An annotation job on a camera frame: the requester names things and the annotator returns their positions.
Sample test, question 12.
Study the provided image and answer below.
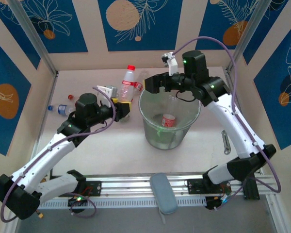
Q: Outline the red cap white label bottle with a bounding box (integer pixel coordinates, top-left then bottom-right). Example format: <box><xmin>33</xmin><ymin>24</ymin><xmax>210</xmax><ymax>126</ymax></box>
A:
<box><xmin>117</xmin><ymin>65</ymin><xmax>138</xmax><ymax>122</ymax></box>

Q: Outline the clear plastic bin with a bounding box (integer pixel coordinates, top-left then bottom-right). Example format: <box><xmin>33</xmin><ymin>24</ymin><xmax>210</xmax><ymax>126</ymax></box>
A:
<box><xmin>138</xmin><ymin>85</ymin><xmax>201</xmax><ymax>150</ymax></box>

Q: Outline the blue label water bottle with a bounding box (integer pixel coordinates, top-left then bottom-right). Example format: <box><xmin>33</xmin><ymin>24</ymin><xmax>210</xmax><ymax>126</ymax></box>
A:
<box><xmin>48</xmin><ymin>103</ymin><xmax>76</xmax><ymax>117</ymax></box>

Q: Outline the short red label bottle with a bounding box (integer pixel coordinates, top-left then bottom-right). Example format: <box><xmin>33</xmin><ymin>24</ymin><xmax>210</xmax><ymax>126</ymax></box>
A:
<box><xmin>161</xmin><ymin>113</ymin><xmax>177</xmax><ymax>128</ymax></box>

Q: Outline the black left base board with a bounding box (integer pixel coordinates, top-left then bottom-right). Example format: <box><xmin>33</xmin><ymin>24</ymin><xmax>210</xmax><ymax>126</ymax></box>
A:
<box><xmin>86</xmin><ymin>181</ymin><xmax>102</xmax><ymax>197</ymax></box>

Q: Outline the black base board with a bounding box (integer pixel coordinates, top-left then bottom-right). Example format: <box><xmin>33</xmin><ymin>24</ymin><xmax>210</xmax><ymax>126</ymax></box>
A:
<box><xmin>86</xmin><ymin>181</ymin><xmax>102</xmax><ymax>197</ymax></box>
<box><xmin>186</xmin><ymin>179</ymin><xmax>209</xmax><ymax>195</ymax></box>

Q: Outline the grey zipper case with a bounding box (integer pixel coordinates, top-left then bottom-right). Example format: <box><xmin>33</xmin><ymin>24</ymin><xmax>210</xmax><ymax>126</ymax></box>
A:
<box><xmin>149</xmin><ymin>172</ymin><xmax>178</xmax><ymax>224</ymax></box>

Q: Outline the black right base board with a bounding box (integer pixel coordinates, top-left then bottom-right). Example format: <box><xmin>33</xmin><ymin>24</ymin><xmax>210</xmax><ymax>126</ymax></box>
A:
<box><xmin>186</xmin><ymin>179</ymin><xmax>209</xmax><ymax>195</ymax></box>

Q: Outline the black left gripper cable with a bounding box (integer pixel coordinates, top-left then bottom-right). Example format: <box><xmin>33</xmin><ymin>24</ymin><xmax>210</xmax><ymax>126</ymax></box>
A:
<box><xmin>91</xmin><ymin>120</ymin><xmax>113</xmax><ymax>133</ymax></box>

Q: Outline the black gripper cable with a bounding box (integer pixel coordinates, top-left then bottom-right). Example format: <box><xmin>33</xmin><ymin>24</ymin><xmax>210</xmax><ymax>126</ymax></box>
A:
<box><xmin>91</xmin><ymin>120</ymin><xmax>113</xmax><ymax>133</ymax></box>
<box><xmin>175</xmin><ymin>90</ymin><xmax>197</xmax><ymax>103</ymax></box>

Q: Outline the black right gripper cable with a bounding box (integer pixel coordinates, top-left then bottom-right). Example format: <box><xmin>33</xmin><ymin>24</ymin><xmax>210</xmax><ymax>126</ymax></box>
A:
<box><xmin>175</xmin><ymin>90</ymin><xmax>197</xmax><ymax>103</ymax></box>

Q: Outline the aluminium frame post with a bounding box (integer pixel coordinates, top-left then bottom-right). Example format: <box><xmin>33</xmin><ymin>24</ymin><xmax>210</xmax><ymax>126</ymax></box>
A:
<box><xmin>226</xmin><ymin>0</ymin><xmax>275</xmax><ymax>73</ymax></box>
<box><xmin>7</xmin><ymin>0</ymin><xmax>60</xmax><ymax>78</ymax></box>

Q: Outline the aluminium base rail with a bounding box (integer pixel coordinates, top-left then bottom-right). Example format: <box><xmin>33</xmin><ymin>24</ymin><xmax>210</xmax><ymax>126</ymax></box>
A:
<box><xmin>46</xmin><ymin>171</ymin><xmax>267</xmax><ymax>198</ymax></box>

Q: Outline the flat metal bracket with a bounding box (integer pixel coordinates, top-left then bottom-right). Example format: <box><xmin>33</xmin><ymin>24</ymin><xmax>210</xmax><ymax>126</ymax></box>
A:
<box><xmin>221</xmin><ymin>130</ymin><xmax>231</xmax><ymax>155</ymax></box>

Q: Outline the white slotted cable tray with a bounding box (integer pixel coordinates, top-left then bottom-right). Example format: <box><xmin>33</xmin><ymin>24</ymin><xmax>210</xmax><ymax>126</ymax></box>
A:
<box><xmin>38</xmin><ymin>196</ymin><xmax>207</xmax><ymax>210</ymax></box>

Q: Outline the black profile bracket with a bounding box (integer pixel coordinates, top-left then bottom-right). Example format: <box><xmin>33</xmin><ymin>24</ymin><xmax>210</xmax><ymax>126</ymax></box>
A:
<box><xmin>243</xmin><ymin>177</ymin><xmax>260</xmax><ymax>201</ymax></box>

